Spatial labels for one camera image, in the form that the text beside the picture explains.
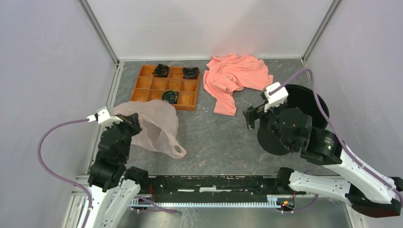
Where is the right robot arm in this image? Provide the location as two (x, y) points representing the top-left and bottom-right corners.
(243, 104), (403, 218)

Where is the black trash bin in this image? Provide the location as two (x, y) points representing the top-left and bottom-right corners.
(263, 84), (327, 155)

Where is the black rolled belt right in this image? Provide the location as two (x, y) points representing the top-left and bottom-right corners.
(182, 67), (200, 79)

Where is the pink plastic trash bag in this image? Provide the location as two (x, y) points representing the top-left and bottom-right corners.
(114, 100), (187, 159)

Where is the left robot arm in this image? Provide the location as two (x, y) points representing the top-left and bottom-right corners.
(80, 113), (149, 228)

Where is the black rolled belt left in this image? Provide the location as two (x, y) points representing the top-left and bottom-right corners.
(152, 64), (170, 78)

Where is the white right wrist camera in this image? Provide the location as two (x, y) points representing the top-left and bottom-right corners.
(263, 82), (288, 113)

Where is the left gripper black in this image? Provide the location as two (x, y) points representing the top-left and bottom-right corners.
(106, 112), (143, 161)

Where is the aluminium frame rail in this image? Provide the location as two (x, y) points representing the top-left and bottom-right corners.
(71, 175), (357, 209)

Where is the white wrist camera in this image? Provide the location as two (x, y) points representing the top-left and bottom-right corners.
(263, 82), (288, 113)
(87, 106), (123, 127)

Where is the salmon pink cloth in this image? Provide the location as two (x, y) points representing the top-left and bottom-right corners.
(203, 54), (274, 116)

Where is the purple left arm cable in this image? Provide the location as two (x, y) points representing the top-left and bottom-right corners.
(37, 118), (94, 228)

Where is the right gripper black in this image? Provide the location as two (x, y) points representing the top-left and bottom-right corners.
(241, 97), (293, 150)

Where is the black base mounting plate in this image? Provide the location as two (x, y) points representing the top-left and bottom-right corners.
(139, 175), (295, 203)

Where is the orange compartment tray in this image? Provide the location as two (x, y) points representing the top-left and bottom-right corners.
(130, 64), (201, 111)

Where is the black rolled belt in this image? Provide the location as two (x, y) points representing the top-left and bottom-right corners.
(152, 64), (170, 78)
(182, 67), (200, 79)

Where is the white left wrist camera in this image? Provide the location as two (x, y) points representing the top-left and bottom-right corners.
(87, 106), (123, 127)

